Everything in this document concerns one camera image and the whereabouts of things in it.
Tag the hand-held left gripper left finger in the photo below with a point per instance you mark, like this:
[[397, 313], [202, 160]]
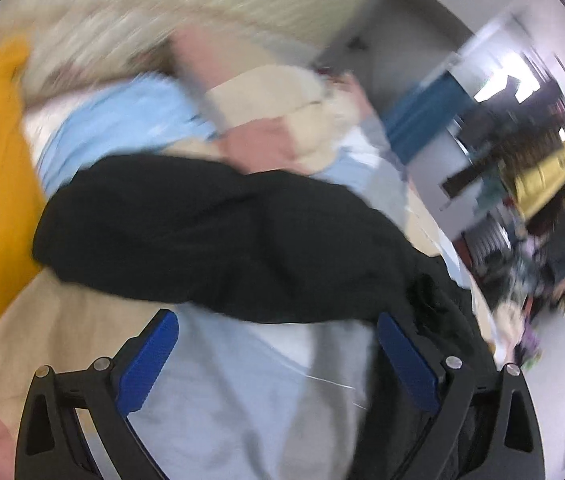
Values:
[[145, 362]]

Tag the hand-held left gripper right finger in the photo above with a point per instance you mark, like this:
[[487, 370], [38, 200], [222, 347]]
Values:
[[409, 362]]

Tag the black garment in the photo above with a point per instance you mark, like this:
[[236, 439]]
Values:
[[242, 245]]

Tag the pile of mixed clothes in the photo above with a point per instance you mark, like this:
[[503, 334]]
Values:
[[537, 240]]

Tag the beige bed sheet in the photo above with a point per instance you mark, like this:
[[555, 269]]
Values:
[[47, 340]]

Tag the pale grey-blue garment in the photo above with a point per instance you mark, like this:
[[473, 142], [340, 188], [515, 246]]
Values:
[[242, 400]]

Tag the light blue garment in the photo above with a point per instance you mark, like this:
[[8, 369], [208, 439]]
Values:
[[127, 125]]

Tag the pink garment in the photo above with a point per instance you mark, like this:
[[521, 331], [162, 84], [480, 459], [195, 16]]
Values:
[[257, 142]]

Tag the blue panel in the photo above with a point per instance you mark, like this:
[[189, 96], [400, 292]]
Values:
[[425, 110]]

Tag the cream garment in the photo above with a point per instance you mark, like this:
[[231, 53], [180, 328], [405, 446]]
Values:
[[287, 110]]

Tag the striped headboard cushion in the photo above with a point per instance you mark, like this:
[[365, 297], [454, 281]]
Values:
[[202, 15]]

